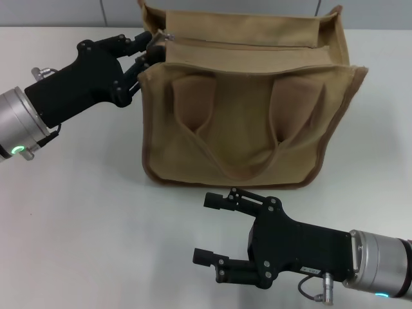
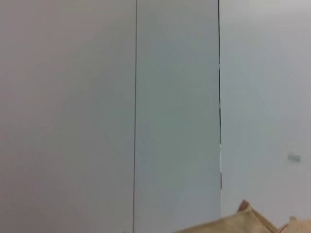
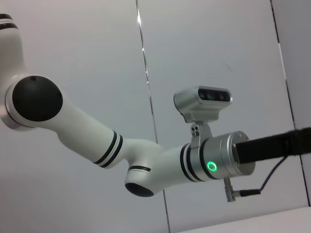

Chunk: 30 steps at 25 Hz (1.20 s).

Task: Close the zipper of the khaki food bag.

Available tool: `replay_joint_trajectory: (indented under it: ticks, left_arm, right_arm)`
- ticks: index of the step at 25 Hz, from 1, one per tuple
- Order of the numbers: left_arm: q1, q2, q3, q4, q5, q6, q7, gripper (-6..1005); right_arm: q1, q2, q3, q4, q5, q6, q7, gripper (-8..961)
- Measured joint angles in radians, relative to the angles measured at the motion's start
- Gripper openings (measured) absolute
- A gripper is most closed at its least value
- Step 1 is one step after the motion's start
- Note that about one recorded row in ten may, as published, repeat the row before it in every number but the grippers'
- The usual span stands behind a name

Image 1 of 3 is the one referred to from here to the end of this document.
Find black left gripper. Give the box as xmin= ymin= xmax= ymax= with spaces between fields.
xmin=24 ymin=31 xmax=165 ymax=128

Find silver metal zipper pull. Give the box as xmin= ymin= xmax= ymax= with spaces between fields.
xmin=151 ymin=28 xmax=175 ymax=45

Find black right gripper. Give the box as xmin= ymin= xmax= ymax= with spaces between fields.
xmin=192 ymin=188 xmax=357 ymax=290

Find right gripper cable with connectors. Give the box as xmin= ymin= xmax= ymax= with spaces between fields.
xmin=297 ymin=271 xmax=339 ymax=305

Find gripper cable with connectors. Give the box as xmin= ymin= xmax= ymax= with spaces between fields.
xmin=18 ymin=66 xmax=64 ymax=161
xmin=297 ymin=271 xmax=339 ymax=305

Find khaki canvas food bag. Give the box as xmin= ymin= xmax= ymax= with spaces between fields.
xmin=137 ymin=0 xmax=370 ymax=188

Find left gripper cable with connectors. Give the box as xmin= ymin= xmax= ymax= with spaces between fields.
xmin=18 ymin=66 xmax=64 ymax=161

